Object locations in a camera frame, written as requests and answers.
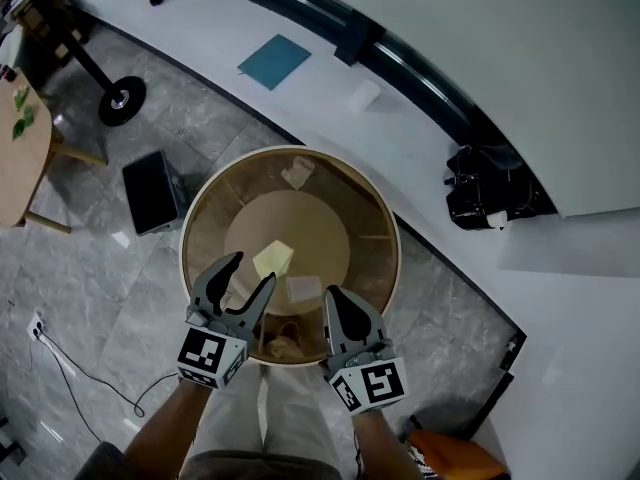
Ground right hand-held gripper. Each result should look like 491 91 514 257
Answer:
321 285 409 414

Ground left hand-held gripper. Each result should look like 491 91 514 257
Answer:
176 251 278 391

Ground yellow paper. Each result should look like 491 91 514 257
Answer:
252 239 296 282

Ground black waste bin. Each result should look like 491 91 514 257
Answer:
121 149 189 237

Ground person's right forearm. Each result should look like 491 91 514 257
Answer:
349 407 416 480

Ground person's left forearm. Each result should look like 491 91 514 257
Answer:
122 380 219 469

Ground round glass-top side table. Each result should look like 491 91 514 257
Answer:
178 145 403 367

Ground person's light trousers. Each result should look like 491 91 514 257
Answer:
192 362 361 469

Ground crumpled white paper piece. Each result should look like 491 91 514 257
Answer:
279 155 316 192

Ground black white striped cushion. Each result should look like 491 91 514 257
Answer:
409 442 437 480

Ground orange sofa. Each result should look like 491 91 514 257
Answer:
407 428 511 480

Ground person's brown shirt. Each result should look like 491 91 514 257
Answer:
74 440 351 480

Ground black bag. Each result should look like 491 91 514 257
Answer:
443 142 544 232

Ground white power strip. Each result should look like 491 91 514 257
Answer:
27 311 47 342

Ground black coat rack stand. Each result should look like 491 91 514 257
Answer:
22 0 147 128

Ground small white box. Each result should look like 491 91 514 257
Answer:
348 78 384 114

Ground teal notebook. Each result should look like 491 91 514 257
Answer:
236 33 313 92

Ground wooden side table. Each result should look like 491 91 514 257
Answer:
0 65 109 234

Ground black screen housing bar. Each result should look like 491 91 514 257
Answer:
169 0 556 214

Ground white projection screen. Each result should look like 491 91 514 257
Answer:
269 0 640 219

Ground wooden chair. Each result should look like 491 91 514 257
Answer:
12 0 94 67

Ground black power cable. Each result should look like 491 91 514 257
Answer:
34 335 106 444
39 331 180 418

